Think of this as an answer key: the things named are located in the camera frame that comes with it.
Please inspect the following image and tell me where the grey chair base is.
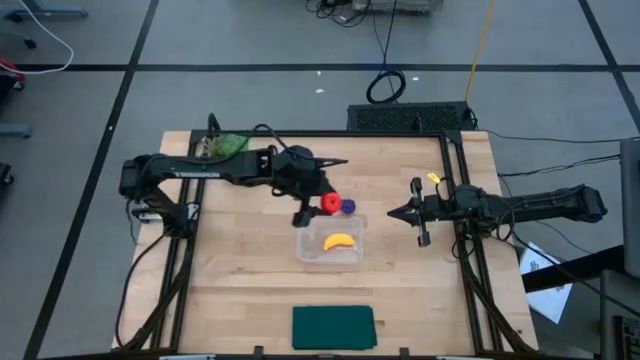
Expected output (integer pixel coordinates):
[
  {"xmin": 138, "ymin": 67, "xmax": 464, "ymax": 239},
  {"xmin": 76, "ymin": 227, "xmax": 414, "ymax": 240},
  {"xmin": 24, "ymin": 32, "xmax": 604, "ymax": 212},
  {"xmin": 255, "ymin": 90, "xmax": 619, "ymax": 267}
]
[{"xmin": 0, "ymin": 0, "xmax": 90, "ymax": 22}]

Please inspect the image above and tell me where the white floor cable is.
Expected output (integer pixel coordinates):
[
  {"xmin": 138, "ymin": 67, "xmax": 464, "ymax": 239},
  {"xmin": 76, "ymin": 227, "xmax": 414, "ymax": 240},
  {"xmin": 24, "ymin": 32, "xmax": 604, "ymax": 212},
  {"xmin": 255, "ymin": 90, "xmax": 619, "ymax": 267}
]
[{"xmin": 0, "ymin": 0, "xmax": 76, "ymax": 76}]

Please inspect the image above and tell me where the dark blue floor cable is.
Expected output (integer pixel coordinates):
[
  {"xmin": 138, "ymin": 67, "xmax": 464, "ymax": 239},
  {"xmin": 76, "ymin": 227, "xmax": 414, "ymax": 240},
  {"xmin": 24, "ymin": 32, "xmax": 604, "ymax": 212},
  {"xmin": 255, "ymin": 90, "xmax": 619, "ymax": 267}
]
[{"xmin": 382, "ymin": 0, "xmax": 400, "ymax": 74}]

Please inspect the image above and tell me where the black desk edge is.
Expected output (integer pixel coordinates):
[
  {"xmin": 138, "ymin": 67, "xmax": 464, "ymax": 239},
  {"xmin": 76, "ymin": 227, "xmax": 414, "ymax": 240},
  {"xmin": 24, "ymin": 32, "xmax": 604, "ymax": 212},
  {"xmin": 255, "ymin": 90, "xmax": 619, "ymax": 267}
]
[{"xmin": 521, "ymin": 244, "xmax": 626, "ymax": 294}]

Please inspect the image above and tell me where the black aluminium table frame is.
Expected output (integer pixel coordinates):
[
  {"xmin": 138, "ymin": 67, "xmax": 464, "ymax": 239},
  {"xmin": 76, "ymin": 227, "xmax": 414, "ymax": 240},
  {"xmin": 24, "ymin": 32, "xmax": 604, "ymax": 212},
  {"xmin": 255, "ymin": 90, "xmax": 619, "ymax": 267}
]
[{"xmin": 115, "ymin": 127, "xmax": 540, "ymax": 360}]

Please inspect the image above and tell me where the yellow hanging cable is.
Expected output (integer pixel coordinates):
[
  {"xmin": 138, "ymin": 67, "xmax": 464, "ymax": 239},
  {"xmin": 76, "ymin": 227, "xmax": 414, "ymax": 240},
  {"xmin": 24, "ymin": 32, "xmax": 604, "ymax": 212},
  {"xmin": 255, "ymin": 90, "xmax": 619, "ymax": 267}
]
[{"xmin": 465, "ymin": 0, "xmax": 498, "ymax": 104}]

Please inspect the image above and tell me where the clear plastic tupperware container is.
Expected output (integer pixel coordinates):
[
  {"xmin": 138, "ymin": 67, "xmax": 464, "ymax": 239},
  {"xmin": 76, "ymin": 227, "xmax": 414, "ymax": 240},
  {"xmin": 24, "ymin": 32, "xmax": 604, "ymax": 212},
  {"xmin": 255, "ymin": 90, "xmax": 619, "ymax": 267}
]
[{"xmin": 296, "ymin": 215, "xmax": 365, "ymax": 266}]

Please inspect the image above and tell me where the grey floor device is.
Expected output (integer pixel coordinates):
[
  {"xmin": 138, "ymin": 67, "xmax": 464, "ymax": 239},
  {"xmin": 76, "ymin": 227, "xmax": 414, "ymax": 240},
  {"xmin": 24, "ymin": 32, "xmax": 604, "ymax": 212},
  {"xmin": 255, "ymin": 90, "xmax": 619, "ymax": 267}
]
[{"xmin": 351, "ymin": 0, "xmax": 445, "ymax": 15}]

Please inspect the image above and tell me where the black perforated computer case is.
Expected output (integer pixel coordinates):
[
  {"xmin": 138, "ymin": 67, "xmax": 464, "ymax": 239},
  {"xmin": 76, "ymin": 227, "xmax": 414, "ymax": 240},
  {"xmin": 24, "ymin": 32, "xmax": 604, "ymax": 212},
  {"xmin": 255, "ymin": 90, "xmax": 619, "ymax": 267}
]
[{"xmin": 346, "ymin": 101, "xmax": 477, "ymax": 133}]

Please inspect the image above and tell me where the grey furniture foot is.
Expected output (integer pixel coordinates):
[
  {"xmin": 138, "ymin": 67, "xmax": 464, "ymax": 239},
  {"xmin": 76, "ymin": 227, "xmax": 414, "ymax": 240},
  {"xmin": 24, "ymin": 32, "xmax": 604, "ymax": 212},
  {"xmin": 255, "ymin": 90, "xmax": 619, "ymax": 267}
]
[{"xmin": 0, "ymin": 122, "xmax": 34, "ymax": 140}]

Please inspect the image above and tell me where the grey cabinet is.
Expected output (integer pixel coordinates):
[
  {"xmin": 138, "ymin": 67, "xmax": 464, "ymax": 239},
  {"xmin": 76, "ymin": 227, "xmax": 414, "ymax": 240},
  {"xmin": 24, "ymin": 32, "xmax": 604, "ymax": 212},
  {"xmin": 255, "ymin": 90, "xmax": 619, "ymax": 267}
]
[{"xmin": 599, "ymin": 269, "xmax": 640, "ymax": 360}]

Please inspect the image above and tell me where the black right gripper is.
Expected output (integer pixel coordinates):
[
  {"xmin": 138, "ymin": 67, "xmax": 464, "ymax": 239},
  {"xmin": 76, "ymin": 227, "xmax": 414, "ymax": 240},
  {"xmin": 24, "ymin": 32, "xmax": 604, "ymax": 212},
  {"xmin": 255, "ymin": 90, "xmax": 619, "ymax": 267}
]
[{"xmin": 387, "ymin": 176, "xmax": 454, "ymax": 249}]

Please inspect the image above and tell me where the tangled black cable pile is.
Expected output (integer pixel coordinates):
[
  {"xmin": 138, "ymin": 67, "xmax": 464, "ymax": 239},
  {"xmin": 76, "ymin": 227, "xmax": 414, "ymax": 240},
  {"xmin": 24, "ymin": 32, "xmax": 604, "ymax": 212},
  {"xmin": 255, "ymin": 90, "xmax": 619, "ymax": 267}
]
[{"xmin": 305, "ymin": 0, "xmax": 374, "ymax": 29}]

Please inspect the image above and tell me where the black left power cable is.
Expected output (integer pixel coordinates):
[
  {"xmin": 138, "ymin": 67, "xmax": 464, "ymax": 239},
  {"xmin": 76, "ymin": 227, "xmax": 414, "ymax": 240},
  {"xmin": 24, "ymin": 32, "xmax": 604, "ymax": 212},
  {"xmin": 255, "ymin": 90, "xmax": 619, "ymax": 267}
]
[{"xmin": 114, "ymin": 232, "xmax": 169, "ymax": 349}]

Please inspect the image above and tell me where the dark green folded cloth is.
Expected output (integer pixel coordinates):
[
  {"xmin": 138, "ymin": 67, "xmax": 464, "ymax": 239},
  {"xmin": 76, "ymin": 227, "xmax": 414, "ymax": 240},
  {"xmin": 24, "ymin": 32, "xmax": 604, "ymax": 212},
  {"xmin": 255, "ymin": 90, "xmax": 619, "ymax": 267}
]
[{"xmin": 291, "ymin": 305, "xmax": 379, "ymax": 352}]

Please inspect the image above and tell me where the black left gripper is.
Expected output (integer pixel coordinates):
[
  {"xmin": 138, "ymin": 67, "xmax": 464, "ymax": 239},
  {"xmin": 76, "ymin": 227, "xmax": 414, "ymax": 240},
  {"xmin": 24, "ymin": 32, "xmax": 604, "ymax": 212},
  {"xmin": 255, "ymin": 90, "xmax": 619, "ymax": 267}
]
[{"xmin": 272, "ymin": 144, "xmax": 349, "ymax": 229}]

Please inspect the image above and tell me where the red toy apple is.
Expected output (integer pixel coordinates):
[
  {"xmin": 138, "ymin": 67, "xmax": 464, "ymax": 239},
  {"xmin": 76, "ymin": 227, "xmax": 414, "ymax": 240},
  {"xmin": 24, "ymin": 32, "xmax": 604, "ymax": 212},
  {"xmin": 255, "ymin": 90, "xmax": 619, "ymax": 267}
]
[{"xmin": 320, "ymin": 191, "xmax": 343, "ymax": 216}]

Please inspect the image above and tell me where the thin black floor cable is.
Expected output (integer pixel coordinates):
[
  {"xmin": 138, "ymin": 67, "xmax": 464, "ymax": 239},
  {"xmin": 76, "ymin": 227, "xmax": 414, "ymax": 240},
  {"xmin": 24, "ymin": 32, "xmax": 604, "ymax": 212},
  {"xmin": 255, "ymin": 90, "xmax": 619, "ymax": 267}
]
[
  {"xmin": 497, "ymin": 154, "xmax": 622, "ymax": 179},
  {"xmin": 479, "ymin": 128, "xmax": 640, "ymax": 146}
]

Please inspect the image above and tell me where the red object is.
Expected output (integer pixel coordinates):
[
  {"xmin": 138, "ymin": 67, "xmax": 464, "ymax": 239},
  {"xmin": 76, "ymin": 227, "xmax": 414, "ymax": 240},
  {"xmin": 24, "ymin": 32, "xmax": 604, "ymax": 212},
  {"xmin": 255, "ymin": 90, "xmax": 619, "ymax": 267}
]
[{"xmin": 0, "ymin": 57, "xmax": 27, "ymax": 85}]

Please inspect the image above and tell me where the white paper sheet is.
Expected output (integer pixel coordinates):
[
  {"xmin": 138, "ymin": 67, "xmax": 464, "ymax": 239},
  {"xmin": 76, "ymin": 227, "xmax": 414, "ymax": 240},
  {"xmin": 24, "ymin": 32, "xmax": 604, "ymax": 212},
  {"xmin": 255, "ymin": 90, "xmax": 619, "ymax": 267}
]
[{"xmin": 519, "ymin": 242, "xmax": 574, "ymax": 326}]

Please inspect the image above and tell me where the coiled black floor cable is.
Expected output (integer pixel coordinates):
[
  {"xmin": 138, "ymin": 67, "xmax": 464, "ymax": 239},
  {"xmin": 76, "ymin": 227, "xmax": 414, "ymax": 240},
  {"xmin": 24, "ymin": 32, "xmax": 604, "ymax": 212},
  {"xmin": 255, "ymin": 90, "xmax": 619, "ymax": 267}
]
[{"xmin": 365, "ymin": 68, "xmax": 408, "ymax": 106}]

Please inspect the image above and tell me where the yellow toy banana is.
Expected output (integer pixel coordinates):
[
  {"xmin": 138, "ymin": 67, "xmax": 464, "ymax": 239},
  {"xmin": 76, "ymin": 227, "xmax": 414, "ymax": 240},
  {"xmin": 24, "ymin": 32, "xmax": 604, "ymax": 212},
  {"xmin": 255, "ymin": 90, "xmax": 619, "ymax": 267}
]
[{"xmin": 323, "ymin": 232, "xmax": 357, "ymax": 252}]

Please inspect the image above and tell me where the succulent in patterned white pot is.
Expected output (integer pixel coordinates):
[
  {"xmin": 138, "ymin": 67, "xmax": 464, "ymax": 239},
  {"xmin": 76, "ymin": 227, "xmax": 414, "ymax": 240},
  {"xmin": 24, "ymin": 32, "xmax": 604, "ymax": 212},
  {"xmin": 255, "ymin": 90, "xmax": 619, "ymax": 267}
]
[{"xmin": 204, "ymin": 131, "xmax": 252, "ymax": 160}]

